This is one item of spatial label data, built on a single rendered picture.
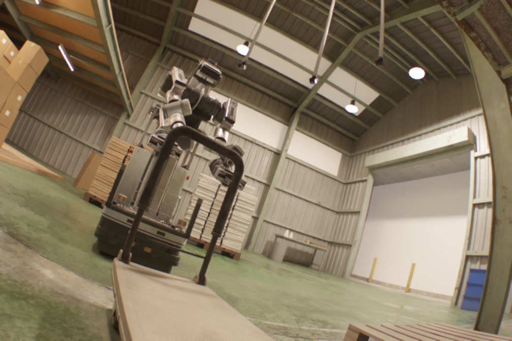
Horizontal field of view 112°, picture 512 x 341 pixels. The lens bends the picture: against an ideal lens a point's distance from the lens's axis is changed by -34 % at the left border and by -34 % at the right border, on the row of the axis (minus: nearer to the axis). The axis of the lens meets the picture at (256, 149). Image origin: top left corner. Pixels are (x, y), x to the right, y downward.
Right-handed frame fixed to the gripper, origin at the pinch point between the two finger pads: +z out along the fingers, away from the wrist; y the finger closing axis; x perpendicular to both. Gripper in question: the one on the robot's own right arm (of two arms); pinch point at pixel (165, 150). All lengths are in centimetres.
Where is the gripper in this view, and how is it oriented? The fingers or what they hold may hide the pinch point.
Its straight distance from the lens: 99.2
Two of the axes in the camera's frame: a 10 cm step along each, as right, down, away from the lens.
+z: 4.0, 2.1, -8.9
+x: 4.8, -8.8, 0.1
